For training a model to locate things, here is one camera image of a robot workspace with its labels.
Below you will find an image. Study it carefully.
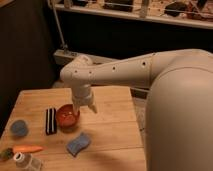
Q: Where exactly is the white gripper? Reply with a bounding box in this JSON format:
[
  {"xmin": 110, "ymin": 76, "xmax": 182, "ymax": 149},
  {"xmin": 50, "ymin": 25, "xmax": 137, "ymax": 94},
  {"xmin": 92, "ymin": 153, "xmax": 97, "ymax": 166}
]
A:
[{"xmin": 72, "ymin": 85, "xmax": 97, "ymax": 114}]

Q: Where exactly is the round blue sponge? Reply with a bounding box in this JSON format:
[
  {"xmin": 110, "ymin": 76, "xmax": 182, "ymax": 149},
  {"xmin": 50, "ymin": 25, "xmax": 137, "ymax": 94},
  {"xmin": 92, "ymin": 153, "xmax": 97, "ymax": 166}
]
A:
[{"xmin": 10, "ymin": 120, "xmax": 28, "ymax": 137}]

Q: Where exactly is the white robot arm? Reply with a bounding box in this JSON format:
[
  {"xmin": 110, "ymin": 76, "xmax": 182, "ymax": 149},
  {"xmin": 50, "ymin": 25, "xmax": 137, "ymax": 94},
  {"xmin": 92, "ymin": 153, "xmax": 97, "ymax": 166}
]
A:
[{"xmin": 60, "ymin": 49, "xmax": 213, "ymax": 171}]

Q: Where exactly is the black white striped eraser block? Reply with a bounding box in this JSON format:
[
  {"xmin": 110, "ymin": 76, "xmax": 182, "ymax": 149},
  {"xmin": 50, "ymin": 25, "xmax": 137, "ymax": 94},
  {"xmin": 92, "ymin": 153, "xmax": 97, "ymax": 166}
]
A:
[{"xmin": 45, "ymin": 108, "xmax": 57, "ymax": 135}]

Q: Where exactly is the blue wavy cloth sponge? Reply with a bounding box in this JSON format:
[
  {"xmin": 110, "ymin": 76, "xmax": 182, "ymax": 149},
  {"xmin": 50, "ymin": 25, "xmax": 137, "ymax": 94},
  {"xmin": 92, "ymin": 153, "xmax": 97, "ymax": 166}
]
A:
[{"xmin": 66, "ymin": 133, "xmax": 91, "ymax": 157}]

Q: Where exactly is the wooden table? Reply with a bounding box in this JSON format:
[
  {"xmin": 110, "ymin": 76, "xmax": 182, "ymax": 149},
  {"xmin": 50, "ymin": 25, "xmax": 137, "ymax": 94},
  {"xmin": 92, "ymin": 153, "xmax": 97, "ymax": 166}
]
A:
[{"xmin": 0, "ymin": 86, "xmax": 146, "ymax": 171}]

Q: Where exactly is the metal pole with base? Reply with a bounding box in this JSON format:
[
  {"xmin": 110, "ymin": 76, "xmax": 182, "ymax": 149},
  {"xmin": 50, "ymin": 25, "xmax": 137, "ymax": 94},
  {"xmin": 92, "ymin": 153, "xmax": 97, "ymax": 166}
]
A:
[{"xmin": 50, "ymin": 0, "xmax": 77, "ymax": 57}]

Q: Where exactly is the orange carrot with green top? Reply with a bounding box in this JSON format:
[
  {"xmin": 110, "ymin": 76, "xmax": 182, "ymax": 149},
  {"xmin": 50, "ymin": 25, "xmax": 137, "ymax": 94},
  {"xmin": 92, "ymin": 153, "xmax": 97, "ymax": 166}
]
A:
[{"xmin": 0, "ymin": 145, "xmax": 43, "ymax": 161}]

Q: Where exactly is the white window sill shelf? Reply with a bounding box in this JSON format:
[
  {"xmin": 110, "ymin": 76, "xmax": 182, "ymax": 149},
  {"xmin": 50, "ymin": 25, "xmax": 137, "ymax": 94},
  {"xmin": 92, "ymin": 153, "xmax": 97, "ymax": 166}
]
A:
[{"xmin": 47, "ymin": 0, "xmax": 213, "ymax": 30}]

